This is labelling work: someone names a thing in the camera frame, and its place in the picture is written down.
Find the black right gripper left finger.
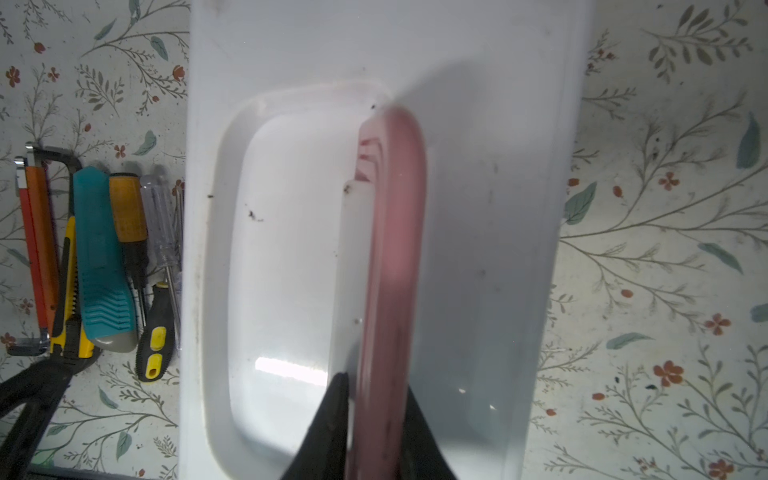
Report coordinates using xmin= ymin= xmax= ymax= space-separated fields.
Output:
xmin=282 ymin=373 xmax=350 ymax=480

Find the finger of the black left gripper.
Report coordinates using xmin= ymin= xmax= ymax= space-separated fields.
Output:
xmin=1 ymin=353 xmax=99 ymax=479

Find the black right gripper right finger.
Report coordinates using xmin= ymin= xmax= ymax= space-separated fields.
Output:
xmin=400 ymin=388 xmax=457 ymax=480

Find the clear handle screwdriver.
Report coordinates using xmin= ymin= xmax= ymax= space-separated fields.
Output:
xmin=140 ymin=174 xmax=181 ymax=350

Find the pink tool box handle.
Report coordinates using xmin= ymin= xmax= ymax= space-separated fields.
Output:
xmin=346 ymin=106 xmax=427 ymax=479

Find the white blue tool box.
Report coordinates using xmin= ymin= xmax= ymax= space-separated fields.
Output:
xmin=179 ymin=1 xmax=594 ymax=479

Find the yellow black utility knife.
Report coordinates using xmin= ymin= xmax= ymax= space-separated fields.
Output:
xmin=49 ymin=216 xmax=97 ymax=364

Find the black yellow small screwdriver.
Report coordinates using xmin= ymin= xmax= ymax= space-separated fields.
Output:
xmin=135 ymin=282 xmax=175 ymax=383

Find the orange hacksaw blade bar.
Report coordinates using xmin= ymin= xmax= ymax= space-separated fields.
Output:
xmin=26 ymin=144 xmax=59 ymax=326

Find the red hacksaw blade bar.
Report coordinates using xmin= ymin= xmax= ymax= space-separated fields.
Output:
xmin=8 ymin=157 xmax=50 ymax=357

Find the teal handle tool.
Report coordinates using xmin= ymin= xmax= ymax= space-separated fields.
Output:
xmin=73 ymin=167 xmax=137 ymax=353

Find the orange handle screwdriver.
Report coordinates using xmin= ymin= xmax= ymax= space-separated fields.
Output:
xmin=109 ymin=173 xmax=149 ymax=329

